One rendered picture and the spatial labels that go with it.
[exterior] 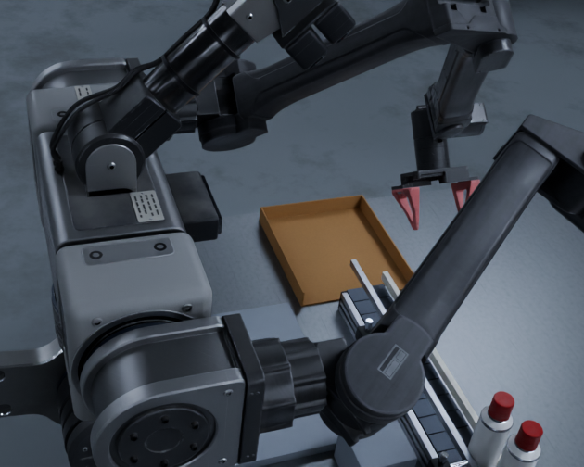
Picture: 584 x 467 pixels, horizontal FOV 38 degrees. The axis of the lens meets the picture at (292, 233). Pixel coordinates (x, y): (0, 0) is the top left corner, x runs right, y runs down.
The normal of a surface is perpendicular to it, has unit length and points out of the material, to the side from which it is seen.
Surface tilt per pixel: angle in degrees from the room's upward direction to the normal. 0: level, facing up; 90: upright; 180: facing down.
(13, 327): 0
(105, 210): 0
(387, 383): 26
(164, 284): 0
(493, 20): 41
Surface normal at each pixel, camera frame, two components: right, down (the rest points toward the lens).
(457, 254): 0.18, -0.47
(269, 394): 0.31, -0.02
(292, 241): 0.10, -0.78
